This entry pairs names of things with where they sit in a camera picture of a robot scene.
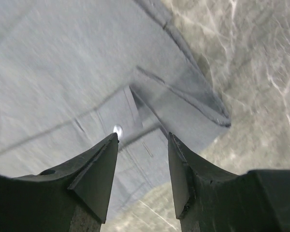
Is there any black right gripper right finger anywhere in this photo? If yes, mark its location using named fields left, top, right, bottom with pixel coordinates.
left=168, top=133, right=290, bottom=232

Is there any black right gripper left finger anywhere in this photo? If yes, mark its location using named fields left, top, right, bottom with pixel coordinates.
left=0, top=133, right=118, bottom=232

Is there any grey long sleeve shirt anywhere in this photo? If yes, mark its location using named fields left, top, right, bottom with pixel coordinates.
left=0, top=0, right=231, bottom=220

